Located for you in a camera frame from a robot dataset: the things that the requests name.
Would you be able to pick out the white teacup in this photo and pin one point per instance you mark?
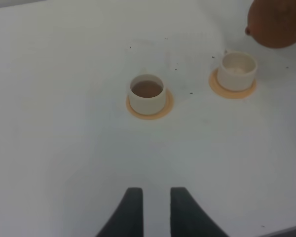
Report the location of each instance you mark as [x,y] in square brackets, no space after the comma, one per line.
[146,85]
[237,71]

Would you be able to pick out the left orange saucer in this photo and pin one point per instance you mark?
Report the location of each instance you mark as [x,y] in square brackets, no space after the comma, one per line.
[150,108]

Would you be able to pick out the brown clay teapot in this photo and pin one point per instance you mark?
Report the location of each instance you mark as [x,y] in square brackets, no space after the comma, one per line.
[272,23]

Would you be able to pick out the right white teacup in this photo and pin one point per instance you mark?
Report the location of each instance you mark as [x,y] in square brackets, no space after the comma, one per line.
[237,71]

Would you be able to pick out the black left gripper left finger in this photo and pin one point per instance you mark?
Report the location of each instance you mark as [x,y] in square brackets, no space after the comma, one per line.
[127,220]

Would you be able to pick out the orange saucer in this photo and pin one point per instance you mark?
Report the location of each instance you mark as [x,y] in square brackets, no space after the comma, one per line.
[221,91]
[150,108]

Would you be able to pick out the right orange saucer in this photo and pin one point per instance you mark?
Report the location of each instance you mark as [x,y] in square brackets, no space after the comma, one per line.
[221,91]

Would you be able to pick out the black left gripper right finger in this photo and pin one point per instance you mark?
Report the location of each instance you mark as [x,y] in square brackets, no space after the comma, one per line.
[188,219]

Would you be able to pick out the left white teacup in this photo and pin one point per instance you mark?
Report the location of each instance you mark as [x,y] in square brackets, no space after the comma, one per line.
[146,85]

